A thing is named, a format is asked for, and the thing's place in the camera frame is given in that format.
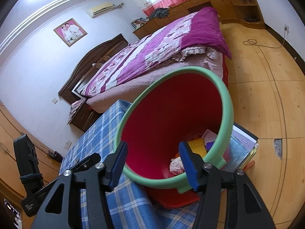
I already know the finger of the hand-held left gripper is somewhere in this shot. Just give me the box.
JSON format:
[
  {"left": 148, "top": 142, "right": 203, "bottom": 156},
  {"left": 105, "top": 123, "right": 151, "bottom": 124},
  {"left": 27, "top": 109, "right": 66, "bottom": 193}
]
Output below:
[{"left": 62, "top": 153, "right": 102, "bottom": 173}]

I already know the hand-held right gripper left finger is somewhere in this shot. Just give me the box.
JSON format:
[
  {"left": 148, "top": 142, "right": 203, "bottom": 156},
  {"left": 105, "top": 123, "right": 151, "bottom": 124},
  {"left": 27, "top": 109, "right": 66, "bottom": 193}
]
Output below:
[{"left": 32, "top": 141, "right": 128, "bottom": 229}]

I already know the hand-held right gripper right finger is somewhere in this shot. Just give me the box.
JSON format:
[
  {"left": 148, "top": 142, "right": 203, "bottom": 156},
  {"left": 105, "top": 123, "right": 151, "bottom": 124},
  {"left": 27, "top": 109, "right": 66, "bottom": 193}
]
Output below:
[{"left": 179, "top": 141, "right": 277, "bottom": 229}]

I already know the cream tissue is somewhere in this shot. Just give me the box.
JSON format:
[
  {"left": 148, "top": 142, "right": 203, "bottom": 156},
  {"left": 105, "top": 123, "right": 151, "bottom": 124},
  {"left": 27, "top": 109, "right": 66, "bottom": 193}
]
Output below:
[{"left": 170, "top": 157, "right": 185, "bottom": 174}]

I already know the yellow foam fruit net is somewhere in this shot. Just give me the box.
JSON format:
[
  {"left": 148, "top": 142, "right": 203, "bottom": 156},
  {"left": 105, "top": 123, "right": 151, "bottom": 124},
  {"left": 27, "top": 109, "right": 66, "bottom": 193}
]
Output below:
[{"left": 187, "top": 139, "right": 206, "bottom": 156}]

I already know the small white carton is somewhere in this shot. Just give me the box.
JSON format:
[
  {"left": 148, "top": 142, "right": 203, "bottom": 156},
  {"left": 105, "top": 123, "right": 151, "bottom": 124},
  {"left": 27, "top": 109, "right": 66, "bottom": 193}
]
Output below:
[{"left": 201, "top": 129, "right": 218, "bottom": 146}]

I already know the red bin with green rim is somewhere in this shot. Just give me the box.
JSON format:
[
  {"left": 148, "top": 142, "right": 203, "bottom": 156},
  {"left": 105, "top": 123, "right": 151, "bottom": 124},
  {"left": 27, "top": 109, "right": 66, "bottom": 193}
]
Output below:
[{"left": 114, "top": 66, "right": 235, "bottom": 211}]

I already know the black power strip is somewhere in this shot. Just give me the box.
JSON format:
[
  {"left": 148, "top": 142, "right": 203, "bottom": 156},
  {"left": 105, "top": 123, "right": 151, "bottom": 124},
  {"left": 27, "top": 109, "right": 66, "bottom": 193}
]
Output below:
[{"left": 48, "top": 150, "right": 63, "bottom": 163}]

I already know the blue plaid tablecloth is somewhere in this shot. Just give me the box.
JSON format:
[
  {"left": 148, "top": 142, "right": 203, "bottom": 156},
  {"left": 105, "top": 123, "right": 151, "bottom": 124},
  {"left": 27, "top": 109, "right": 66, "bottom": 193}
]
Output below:
[{"left": 59, "top": 100, "right": 203, "bottom": 229}]

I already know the dark wooden nightstand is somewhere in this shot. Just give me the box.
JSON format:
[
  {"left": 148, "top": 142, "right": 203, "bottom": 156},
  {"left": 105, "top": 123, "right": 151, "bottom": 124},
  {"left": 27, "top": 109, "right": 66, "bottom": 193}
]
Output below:
[{"left": 67, "top": 100, "right": 100, "bottom": 132}]

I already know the stack of books and papers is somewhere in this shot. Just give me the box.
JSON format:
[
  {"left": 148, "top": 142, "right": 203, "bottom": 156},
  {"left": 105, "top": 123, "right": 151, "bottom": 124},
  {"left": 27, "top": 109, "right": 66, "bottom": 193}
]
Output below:
[{"left": 220, "top": 122, "right": 259, "bottom": 172}]

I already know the pink floral cloth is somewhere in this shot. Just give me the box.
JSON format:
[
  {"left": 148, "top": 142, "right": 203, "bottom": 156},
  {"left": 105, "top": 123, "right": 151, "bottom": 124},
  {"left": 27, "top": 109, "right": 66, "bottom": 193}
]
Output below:
[{"left": 69, "top": 98, "right": 87, "bottom": 118}]

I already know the white pillow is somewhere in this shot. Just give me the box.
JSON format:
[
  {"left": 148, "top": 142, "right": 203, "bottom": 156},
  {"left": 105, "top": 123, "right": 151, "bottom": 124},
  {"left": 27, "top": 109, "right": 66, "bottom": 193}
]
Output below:
[{"left": 71, "top": 73, "right": 100, "bottom": 97}]

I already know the bed with pink sheet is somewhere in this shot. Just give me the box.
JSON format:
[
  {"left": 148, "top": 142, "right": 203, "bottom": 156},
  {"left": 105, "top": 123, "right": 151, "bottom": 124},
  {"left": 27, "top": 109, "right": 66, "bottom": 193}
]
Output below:
[{"left": 86, "top": 52, "right": 229, "bottom": 114}]

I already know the dark wooden headboard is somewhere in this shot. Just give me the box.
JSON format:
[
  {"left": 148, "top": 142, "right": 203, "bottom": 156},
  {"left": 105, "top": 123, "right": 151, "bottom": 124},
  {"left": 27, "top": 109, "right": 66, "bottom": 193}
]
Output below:
[{"left": 58, "top": 34, "right": 129, "bottom": 104}]

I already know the bed with purple quilt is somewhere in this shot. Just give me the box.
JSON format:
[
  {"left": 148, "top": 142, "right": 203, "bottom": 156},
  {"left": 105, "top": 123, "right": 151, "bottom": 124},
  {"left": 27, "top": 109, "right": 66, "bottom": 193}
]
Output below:
[{"left": 82, "top": 7, "right": 233, "bottom": 96}]

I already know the row of books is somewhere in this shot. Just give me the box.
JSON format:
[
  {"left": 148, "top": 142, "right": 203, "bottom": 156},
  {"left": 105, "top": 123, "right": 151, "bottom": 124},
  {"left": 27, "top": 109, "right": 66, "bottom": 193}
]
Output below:
[{"left": 131, "top": 17, "right": 148, "bottom": 29}]

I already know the grey pile of clothes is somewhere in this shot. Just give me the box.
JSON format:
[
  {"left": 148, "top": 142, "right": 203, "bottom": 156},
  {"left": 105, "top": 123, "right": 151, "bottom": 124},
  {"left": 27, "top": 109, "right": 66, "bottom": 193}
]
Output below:
[{"left": 149, "top": 8, "right": 169, "bottom": 19}]

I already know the framed wall photo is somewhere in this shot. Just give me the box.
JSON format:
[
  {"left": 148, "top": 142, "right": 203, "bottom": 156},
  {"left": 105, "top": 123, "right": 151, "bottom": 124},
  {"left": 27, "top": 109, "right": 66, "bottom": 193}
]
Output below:
[{"left": 53, "top": 18, "right": 88, "bottom": 47}]

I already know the cable on floor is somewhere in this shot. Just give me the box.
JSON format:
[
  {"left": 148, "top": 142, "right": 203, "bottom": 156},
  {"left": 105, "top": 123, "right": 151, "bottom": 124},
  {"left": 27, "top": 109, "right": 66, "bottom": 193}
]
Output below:
[{"left": 243, "top": 30, "right": 286, "bottom": 49}]

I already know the wall air conditioner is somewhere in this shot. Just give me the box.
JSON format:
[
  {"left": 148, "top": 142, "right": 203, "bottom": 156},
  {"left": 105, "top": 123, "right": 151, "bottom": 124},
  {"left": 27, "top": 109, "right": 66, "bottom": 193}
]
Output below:
[{"left": 86, "top": 2, "right": 115, "bottom": 19}]

